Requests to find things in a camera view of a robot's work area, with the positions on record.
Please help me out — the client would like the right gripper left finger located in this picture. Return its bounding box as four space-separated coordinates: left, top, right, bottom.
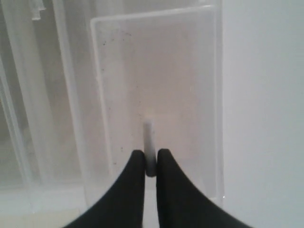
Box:
66 150 145 228

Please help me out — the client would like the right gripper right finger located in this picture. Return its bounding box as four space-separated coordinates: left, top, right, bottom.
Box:
156 149 249 228

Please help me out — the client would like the white plastic drawer cabinet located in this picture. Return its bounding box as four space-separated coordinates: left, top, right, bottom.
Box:
0 0 304 228

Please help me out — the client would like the middle wide clear drawer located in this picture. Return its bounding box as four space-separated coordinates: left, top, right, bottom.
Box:
0 0 87 215

